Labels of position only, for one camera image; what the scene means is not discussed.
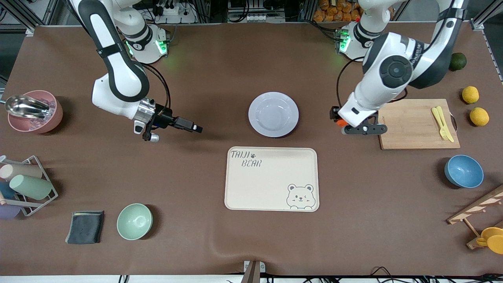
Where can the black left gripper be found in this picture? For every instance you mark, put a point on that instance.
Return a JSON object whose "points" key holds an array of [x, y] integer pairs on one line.
{"points": [[334, 113]]}

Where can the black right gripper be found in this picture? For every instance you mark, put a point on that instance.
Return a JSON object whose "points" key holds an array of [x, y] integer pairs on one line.
{"points": [[165, 117]]}

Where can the orange mandarin fruit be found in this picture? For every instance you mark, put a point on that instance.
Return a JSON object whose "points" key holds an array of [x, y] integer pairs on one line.
{"points": [[342, 123]]}

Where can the pale lilac round plate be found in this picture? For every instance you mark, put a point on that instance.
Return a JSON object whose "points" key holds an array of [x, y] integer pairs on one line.
{"points": [[273, 114]]}

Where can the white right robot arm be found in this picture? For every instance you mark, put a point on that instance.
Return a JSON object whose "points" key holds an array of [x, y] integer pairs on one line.
{"points": [[118, 70]]}

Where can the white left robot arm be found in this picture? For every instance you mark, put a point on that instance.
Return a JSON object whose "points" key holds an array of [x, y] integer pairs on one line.
{"points": [[393, 70]]}

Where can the wooden cutting board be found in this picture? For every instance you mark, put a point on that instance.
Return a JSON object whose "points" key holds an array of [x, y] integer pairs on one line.
{"points": [[416, 129]]}

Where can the cream bear print tray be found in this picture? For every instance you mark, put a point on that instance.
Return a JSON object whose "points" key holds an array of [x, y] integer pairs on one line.
{"points": [[271, 181]]}

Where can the yellow plastic fork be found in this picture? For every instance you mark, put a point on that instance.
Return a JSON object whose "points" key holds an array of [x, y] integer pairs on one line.
{"points": [[439, 122]]}

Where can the crate of orange fruit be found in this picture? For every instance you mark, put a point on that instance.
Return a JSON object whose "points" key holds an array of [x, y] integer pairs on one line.
{"points": [[334, 13]]}

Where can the white power strip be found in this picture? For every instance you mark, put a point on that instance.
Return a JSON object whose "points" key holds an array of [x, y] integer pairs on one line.
{"points": [[180, 15]]}

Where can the mint green bowl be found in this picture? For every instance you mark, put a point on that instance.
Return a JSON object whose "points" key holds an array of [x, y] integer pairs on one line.
{"points": [[134, 221]]}

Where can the brown table mat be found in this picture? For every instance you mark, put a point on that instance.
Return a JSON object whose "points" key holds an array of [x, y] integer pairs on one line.
{"points": [[334, 236]]}

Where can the white socket bar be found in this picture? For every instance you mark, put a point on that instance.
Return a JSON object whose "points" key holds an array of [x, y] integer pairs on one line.
{"points": [[263, 18]]}

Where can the dark green lime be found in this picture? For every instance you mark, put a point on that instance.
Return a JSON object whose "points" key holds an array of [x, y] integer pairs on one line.
{"points": [[458, 61]]}

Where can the yellow lemon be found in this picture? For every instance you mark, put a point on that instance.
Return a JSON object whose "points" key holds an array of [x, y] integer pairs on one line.
{"points": [[479, 116], [470, 94]]}

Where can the blue bowl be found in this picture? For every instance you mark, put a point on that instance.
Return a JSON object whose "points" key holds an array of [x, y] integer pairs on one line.
{"points": [[463, 171]]}

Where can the dark grey folded cloth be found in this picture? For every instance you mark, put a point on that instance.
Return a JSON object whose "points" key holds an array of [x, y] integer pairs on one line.
{"points": [[85, 227]]}

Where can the pink bowl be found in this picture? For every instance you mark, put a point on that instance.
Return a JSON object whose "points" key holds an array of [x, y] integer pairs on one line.
{"points": [[35, 125]]}

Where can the shiny metal scoop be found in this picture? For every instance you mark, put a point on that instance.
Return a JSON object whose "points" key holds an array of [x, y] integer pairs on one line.
{"points": [[25, 106]]}

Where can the wooden drying rack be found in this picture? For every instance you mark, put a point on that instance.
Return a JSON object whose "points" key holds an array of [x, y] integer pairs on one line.
{"points": [[479, 204]]}

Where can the pale green cup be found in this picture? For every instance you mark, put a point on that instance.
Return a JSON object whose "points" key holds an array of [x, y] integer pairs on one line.
{"points": [[31, 187]]}

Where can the beige cup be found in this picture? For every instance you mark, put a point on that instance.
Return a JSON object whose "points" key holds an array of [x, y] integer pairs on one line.
{"points": [[21, 171]]}

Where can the blue cup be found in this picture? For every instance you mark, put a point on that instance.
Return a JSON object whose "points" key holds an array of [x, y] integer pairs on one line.
{"points": [[6, 190]]}

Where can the purple cup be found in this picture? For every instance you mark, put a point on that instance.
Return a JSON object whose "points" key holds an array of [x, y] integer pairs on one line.
{"points": [[8, 212]]}

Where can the yellow plastic cup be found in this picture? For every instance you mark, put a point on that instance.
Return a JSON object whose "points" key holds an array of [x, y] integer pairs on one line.
{"points": [[496, 243]]}

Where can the grey metal camera bracket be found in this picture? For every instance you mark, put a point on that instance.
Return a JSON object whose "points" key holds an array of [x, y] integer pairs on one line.
{"points": [[253, 273]]}

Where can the aluminium frame post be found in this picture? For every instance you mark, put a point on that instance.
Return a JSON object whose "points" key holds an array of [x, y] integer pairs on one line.
{"points": [[477, 25], [30, 31]]}

